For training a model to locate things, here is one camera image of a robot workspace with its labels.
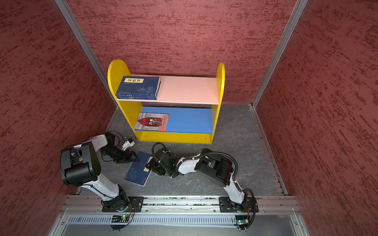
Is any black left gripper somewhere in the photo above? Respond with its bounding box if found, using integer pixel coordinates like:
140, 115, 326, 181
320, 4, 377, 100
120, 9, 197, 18
100, 145, 139, 162

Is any blue book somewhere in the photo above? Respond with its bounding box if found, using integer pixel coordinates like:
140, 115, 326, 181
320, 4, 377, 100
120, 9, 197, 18
116, 76, 161, 100
124, 152, 153, 186

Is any red Hamlet picture book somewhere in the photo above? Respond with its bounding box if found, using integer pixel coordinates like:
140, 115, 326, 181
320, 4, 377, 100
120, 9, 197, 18
134, 112, 169, 132

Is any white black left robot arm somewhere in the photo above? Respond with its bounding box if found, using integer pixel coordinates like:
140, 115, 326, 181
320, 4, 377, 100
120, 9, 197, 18
60, 132, 139, 212

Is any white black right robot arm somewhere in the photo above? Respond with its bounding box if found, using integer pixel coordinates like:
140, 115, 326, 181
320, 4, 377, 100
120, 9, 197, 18
146, 148, 247, 212

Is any yellow pink blue bookshelf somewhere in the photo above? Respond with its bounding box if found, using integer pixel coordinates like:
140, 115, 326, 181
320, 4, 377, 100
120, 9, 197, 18
115, 63, 225, 144

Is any left controller circuit board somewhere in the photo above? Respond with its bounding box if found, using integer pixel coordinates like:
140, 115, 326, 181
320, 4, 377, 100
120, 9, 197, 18
110, 215, 129, 225

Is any controller circuit board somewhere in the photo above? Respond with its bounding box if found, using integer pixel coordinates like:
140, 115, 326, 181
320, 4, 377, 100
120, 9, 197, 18
110, 215, 129, 225
235, 215, 250, 227

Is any right controller circuit board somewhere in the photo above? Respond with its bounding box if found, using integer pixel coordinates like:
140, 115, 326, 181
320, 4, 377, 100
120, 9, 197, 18
235, 215, 250, 227

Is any left aluminium corner profile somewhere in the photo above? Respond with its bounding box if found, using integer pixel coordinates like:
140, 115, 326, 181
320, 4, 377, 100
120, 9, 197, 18
54, 0, 118, 107

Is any aluminium corner profile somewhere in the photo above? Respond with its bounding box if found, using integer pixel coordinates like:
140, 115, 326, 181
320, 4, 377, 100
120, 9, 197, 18
252, 0, 308, 110
54, 0, 118, 107

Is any right aluminium corner profile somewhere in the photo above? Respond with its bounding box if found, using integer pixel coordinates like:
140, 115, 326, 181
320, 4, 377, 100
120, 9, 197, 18
252, 0, 308, 110

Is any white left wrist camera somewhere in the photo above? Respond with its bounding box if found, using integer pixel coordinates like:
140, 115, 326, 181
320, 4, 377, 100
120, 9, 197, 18
122, 138, 135, 151

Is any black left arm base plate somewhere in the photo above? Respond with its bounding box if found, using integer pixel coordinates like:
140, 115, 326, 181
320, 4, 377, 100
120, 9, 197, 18
101, 196, 144, 213

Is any black corrugated cable conduit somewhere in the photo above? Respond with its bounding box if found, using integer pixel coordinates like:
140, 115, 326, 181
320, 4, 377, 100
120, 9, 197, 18
151, 142, 257, 228

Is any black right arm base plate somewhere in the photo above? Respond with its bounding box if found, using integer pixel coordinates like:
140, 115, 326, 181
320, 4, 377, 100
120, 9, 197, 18
219, 197, 259, 213

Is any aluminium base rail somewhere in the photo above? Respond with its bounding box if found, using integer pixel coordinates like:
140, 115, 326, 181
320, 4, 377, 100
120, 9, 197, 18
60, 195, 302, 215

